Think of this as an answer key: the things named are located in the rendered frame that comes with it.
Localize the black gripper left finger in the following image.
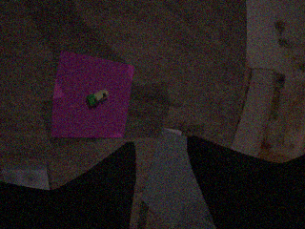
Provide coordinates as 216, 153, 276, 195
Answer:
0, 141, 136, 229

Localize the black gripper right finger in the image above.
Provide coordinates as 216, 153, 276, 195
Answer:
187, 135, 305, 229

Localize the magenta square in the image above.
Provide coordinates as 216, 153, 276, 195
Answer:
51, 51, 134, 138

